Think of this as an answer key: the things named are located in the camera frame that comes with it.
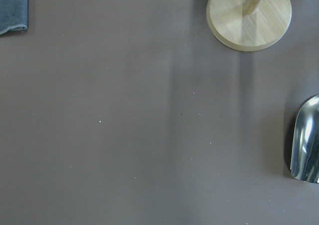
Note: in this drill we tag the round wooden stand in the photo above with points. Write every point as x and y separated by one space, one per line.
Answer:
249 25

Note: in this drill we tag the shiny metal scoop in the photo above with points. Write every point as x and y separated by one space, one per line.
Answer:
305 147

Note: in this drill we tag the grey cloth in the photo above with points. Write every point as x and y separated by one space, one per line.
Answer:
13 15

